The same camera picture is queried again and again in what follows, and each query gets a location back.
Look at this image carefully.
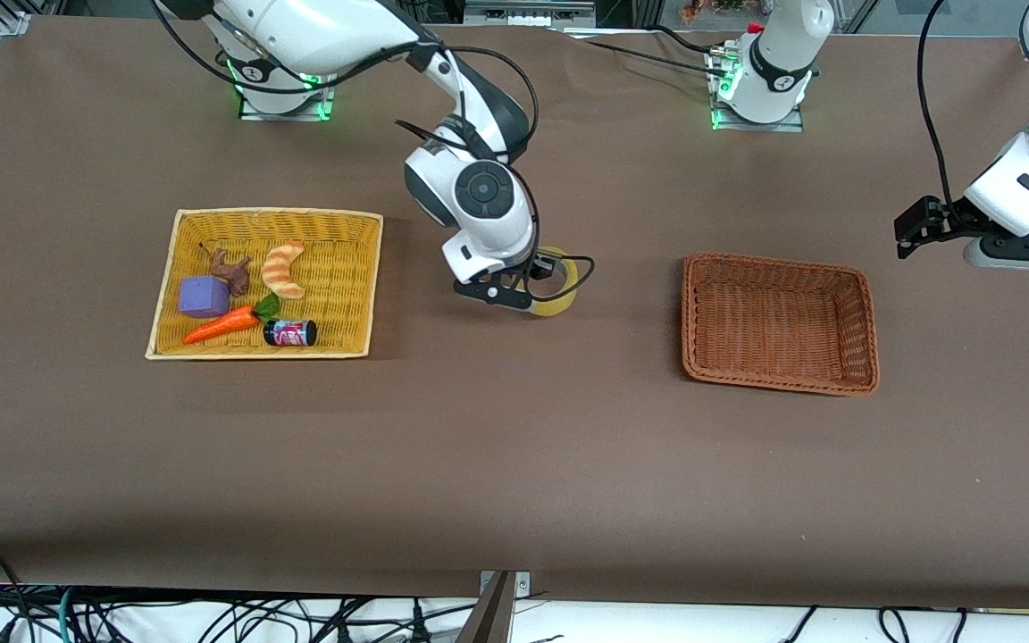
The black table cable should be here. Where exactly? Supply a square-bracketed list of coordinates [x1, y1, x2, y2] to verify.
[640, 25, 730, 54]
[581, 38, 716, 77]

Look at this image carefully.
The orange toy carrot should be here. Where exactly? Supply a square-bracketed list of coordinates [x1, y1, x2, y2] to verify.
[182, 293, 281, 346]

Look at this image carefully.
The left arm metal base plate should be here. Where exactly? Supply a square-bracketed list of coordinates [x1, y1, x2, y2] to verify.
[709, 45, 806, 133]

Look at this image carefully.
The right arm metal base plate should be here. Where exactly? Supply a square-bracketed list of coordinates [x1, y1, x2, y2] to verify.
[238, 67, 337, 121]

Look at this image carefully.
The small jar with black lid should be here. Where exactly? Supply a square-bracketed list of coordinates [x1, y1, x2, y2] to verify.
[263, 319, 319, 348]

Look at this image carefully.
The toy croissant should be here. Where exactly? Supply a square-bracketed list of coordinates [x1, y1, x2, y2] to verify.
[262, 239, 307, 300]

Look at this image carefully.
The yellow tape roll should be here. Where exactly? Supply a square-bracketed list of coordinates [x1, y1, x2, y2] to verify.
[525, 246, 581, 319]

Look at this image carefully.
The yellow woven rectangular basket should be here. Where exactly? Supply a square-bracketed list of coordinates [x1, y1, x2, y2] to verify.
[145, 208, 384, 361]

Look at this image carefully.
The brown table cloth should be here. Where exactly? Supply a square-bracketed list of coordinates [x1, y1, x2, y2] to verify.
[0, 16, 1029, 610]

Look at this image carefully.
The grey background equipment box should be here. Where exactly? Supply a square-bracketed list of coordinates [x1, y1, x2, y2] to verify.
[464, 0, 596, 28]

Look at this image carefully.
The grey metal stand post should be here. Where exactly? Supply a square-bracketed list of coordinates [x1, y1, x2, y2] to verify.
[455, 572, 517, 643]

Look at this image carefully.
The brown woven rectangular basket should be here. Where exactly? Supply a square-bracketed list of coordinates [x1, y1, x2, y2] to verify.
[681, 252, 881, 397]

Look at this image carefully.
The small metal clamp bracket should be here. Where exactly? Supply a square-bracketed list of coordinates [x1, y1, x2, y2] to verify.
[479, 570, 531, 597]

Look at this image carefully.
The purple foam block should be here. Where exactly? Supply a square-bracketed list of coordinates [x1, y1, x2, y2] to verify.
[179, 276, 231, 320]

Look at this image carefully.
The brown toy lion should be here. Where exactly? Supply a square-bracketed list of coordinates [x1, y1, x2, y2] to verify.
[209, 248, 252, 297]

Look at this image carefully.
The orange background object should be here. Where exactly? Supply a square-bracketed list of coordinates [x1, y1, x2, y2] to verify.
[680, 0, 748, 23]

